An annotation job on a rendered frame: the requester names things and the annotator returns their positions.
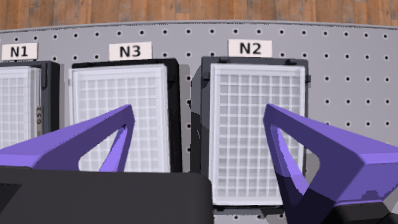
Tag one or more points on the grey flat base plate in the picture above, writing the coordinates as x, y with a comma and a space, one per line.
353, 67

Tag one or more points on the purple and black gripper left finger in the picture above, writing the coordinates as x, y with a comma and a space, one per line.
63, 148

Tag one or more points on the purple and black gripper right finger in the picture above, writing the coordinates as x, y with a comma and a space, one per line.
353, 168

